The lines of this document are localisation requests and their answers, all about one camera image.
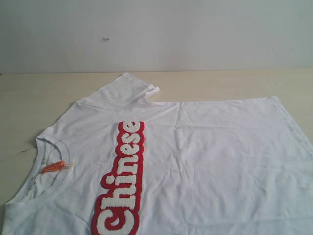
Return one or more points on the white t-shirt red lettering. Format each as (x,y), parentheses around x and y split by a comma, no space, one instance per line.
(135,167)

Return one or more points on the orange neck label tag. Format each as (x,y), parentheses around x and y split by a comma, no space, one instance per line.
(53,167)

